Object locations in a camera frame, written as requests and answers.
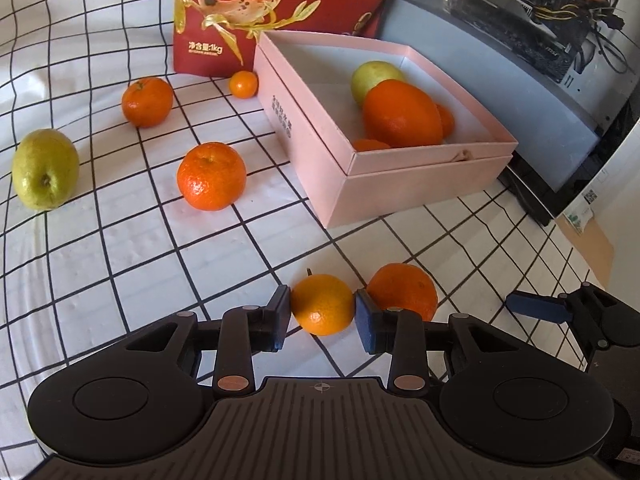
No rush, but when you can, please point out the yellowish orange mandarin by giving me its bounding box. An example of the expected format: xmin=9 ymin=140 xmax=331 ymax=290
xmin=291 ymin=269 xmax=355 ymax=336

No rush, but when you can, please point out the large green pear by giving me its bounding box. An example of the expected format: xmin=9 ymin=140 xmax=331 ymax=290
xmin=12 ymin=129 xmax=79 ymax=211

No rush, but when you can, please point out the white black-grid tablecloth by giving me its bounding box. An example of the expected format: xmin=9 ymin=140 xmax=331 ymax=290
xmin=1 ymin=0 xmax=594 ymax=479

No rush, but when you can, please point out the small mandarin in box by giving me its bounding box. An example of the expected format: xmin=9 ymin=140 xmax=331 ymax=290
xmin=352 ymin=104 xmax=456 ymax=152

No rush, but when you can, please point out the large orange in box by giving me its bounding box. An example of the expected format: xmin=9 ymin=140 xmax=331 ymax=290
xmin=361 ymin=79 xmax=444 ymax=148

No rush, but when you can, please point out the tiny orange kumquat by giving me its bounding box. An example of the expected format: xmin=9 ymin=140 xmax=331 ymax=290
xmin=229 ymin=70 xmax=258 ymax=99

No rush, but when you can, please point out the pink cardboard box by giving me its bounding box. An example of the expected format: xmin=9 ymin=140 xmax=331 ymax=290
xmin=254 ymin=32 xmax=518 ymax=228

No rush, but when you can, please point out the green pear in box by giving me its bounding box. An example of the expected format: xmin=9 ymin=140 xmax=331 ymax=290
xmin=350 ymin=61 xmax=407 ymax=107

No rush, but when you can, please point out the open computer case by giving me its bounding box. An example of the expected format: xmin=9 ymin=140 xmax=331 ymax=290
xmin=405 ymin=0 xmax=639 ymax=131

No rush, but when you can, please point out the red egg snack bag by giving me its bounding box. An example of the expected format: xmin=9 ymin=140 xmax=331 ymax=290
xmin=172 ymin=0 xmax=384 ymax=77

